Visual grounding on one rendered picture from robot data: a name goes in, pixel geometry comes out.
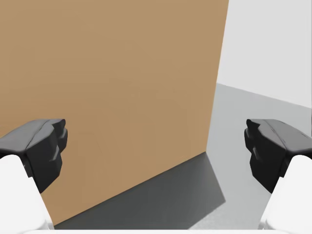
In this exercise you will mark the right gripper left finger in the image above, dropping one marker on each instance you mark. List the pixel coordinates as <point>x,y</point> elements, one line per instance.
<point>36,156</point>

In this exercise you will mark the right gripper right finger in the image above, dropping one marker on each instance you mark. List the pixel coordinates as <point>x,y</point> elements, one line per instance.
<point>273,156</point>

